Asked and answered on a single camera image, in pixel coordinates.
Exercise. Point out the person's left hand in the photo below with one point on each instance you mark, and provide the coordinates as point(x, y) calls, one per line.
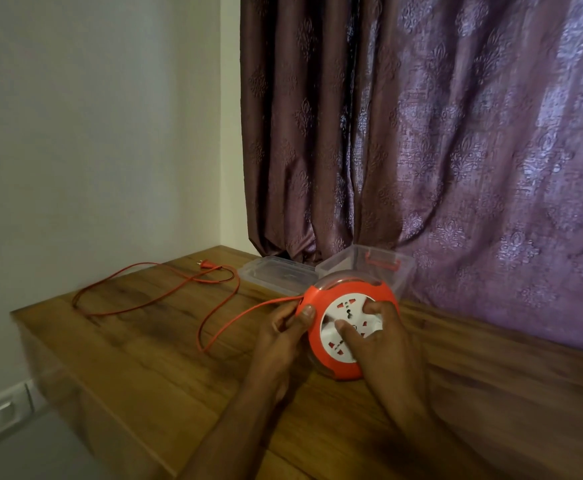
point(276, 354)

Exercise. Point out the person's right hand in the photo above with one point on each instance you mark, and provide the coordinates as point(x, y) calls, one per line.
point(391, 359)

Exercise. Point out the orange extension cord reel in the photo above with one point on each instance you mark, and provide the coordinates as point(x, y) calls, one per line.
point(321, 294)

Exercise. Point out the clear plastic storage box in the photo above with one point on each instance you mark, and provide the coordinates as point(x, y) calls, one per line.
point(401, 274)

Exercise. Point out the person's left forearm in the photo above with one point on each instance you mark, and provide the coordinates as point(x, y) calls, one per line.
point(231, 439)

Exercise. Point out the clear plastic box lid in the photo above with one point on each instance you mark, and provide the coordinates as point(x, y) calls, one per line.
point(276, 274)

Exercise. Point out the purple patterned curtain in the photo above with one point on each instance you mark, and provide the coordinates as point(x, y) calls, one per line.
point(471, 144)

